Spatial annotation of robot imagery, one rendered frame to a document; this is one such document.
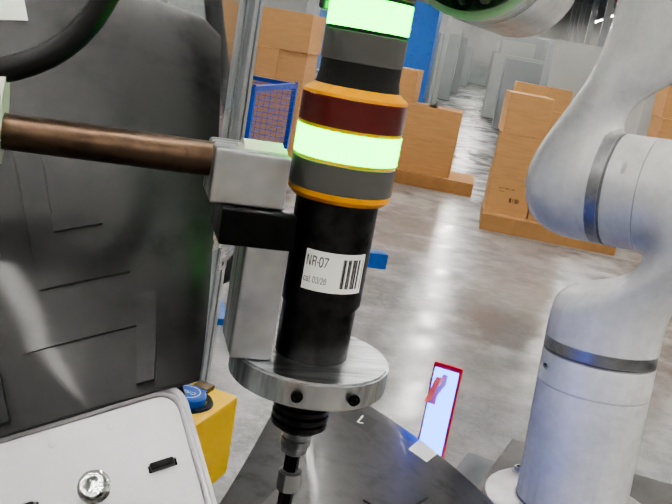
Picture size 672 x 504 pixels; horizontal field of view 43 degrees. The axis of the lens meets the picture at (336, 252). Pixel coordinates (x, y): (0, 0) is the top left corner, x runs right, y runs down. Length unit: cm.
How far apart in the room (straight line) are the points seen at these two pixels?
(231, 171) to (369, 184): 5
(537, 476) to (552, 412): 7
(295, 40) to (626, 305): 744
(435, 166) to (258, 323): 919
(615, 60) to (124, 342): 65
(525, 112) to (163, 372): 745
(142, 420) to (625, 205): 62
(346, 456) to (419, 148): 898
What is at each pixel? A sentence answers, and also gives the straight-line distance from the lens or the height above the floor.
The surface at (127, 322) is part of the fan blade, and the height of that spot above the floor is 131.
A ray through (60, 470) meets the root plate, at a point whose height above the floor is 125.
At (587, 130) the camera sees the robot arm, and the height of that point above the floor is 139.
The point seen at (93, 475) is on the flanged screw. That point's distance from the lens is 36.
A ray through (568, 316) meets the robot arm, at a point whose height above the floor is 120.
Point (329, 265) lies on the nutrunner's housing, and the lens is 35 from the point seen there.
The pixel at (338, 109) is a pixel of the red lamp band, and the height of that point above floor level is 142.
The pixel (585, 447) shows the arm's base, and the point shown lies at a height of 108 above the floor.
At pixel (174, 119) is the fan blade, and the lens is 44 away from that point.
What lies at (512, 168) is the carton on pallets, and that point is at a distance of 781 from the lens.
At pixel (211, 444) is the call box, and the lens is 87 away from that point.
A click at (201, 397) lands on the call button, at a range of 86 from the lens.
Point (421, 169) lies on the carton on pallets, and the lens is 954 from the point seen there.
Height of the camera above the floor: 144
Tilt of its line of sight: 14 degrees down
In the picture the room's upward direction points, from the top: 10 degrees clockwise
